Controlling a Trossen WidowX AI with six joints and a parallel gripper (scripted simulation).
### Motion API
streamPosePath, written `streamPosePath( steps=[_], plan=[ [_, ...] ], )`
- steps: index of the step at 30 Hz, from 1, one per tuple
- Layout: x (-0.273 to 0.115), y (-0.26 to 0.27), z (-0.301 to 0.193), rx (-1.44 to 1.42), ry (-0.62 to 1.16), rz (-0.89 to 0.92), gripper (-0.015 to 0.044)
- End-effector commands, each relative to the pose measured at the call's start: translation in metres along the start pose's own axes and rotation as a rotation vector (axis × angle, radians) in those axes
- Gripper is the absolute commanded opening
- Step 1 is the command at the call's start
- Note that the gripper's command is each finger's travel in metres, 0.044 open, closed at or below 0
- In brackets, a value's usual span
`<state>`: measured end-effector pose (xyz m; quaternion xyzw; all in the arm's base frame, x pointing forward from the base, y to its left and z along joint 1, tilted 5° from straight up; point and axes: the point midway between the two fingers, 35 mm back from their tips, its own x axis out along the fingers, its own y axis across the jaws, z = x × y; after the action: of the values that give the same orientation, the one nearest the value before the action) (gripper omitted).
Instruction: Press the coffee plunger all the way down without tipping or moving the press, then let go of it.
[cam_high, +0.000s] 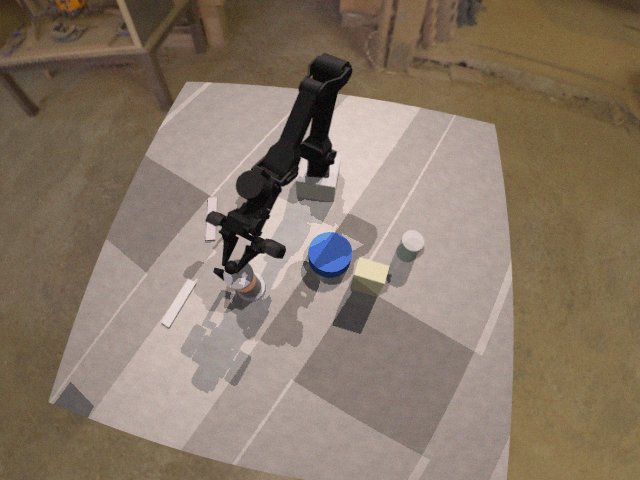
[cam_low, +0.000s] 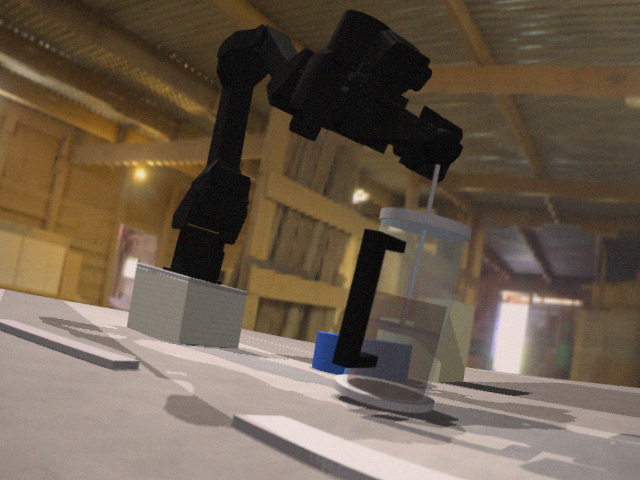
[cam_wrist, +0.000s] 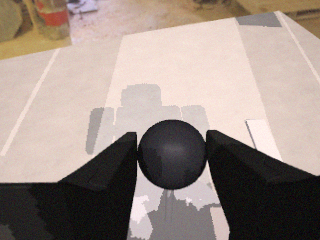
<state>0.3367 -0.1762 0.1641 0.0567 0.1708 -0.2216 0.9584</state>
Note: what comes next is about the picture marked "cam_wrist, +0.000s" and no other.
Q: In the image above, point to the glass french press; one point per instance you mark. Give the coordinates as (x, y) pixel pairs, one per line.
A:
(170, 203)

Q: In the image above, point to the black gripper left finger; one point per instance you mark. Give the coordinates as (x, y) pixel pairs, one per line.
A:
(94, 202)

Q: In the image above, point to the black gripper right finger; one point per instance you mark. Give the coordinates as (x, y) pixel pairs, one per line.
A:
(262, 197)

